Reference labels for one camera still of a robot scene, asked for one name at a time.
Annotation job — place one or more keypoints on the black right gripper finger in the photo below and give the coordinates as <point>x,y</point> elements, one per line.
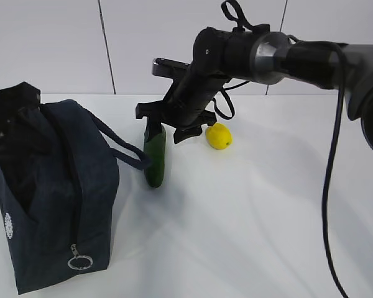
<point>194,129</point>
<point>155,134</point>

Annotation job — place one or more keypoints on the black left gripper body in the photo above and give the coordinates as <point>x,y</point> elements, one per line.
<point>18,135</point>

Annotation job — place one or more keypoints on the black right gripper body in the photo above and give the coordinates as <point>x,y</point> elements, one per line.
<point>189,96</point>

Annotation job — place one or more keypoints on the green cucumber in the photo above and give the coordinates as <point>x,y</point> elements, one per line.
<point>154,148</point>

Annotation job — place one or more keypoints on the yellow lemon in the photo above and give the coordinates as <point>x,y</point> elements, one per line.
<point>218,136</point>

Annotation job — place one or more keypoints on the navy blue fabric bag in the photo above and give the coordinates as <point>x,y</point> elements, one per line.
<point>57,207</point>

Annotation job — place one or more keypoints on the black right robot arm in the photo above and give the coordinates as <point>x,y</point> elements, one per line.
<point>263,57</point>

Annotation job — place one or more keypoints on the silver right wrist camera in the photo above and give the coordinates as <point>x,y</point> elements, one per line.
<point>169,68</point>

